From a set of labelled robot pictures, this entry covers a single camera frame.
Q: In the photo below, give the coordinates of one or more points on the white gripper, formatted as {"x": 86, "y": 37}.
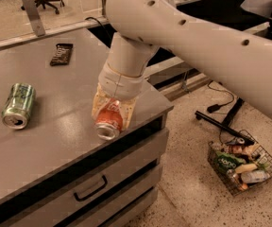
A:
{"x": 119, "y": 83}

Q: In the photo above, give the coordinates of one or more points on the red coke can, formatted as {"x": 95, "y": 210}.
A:
{"x": 109, "y": 121}

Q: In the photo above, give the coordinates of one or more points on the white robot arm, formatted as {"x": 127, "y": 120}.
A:
{"x": 239, "y": 60}

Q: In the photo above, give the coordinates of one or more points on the dark rxbar chocolate bar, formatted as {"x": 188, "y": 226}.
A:
{"x": 62, "y": 55}

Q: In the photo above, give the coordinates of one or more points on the green soda can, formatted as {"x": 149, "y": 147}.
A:
{"x": 18, "y": 107}

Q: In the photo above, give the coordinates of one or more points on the grey drawer cabinet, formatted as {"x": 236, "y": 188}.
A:
{"x": 132, "y": 167}

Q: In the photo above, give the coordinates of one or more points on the black stand base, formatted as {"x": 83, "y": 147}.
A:
{"x": 225, "y": 124}

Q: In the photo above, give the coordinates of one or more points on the green snack bag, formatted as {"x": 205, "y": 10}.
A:
{"x": 225, "y": 161}

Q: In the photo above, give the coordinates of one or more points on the clear plastic bottle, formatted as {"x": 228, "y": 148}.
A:
{"x": 256, "y": 176}

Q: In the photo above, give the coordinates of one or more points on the black drawer handle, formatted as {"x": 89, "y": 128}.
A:
{"x": 91, "y": 191}

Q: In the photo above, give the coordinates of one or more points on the metal railing post left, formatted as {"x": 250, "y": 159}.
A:
{"x": 34, "y": 17}

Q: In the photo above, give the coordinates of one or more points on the wire basket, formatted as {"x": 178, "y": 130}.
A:
{"x": 256, "y": 156}

